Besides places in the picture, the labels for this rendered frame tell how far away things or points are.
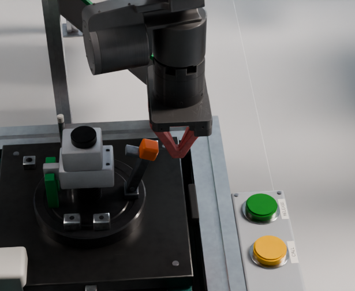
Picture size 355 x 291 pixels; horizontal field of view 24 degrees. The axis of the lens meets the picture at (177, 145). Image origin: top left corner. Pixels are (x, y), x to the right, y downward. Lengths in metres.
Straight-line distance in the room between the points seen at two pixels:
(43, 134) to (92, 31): 0.36
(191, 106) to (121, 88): 0.49
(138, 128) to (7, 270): 0.31
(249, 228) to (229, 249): 0.04
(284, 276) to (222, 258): 0.08
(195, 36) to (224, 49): 0.62
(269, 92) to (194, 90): 0.50
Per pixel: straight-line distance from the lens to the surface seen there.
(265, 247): 1.02
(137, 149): 1.00
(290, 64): 1.46
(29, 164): 1.12
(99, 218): 1.01
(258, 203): 1.07
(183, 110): 0.92
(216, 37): 1.51
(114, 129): 1.18
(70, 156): 0.97
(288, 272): 1.02
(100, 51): 0.85
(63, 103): 1.21
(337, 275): 1.15
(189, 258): 1.01
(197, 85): 0.91
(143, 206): 1.04
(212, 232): 1.05
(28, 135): 1.19
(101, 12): 0.85
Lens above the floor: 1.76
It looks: 44 degrees down
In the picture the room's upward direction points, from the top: straight up
